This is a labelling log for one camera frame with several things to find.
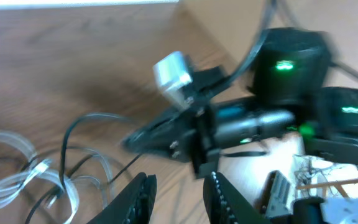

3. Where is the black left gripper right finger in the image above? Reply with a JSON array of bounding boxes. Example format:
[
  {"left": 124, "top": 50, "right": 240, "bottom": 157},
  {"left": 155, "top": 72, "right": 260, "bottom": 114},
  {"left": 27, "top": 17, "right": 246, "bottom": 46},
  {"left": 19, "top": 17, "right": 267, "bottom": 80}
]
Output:
[{"left": 203, "top": 172, "right": 269, "bottom": 224}]

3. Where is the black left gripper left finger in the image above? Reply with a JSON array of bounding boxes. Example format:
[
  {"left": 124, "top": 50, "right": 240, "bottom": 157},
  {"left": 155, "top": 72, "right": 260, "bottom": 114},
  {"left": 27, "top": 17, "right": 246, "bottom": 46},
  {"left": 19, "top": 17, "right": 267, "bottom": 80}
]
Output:
[{"left": 88, "top": 172, "right": 157, "bottom": 224}]

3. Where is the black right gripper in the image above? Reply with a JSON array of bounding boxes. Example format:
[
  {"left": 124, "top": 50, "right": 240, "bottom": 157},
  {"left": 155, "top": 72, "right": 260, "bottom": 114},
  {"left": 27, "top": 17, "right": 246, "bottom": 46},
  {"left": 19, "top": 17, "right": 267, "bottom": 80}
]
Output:
[{"left": 122, "top": 97, "right": 294, "bottom": 179}]

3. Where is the black USB cable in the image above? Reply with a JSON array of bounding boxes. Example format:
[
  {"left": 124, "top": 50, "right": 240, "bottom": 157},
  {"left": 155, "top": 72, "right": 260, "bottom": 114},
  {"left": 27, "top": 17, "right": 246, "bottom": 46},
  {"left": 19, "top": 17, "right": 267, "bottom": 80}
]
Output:
[{"left": 0, "top": 112, "right": 142, "bottom": 224}]

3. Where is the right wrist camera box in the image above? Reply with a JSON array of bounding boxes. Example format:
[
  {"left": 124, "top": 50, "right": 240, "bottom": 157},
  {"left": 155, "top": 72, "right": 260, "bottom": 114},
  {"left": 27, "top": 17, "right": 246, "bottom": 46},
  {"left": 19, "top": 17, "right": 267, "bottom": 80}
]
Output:
[{"left": 153, "top": 51, "right": 225, "bottom": 111}]

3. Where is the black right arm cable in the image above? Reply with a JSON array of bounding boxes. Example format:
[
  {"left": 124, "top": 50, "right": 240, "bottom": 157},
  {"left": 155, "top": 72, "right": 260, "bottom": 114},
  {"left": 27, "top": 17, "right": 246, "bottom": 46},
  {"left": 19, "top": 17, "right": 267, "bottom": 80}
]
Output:
[{"left": 216, "top": 0, "right": 358, "bottom": 94}]

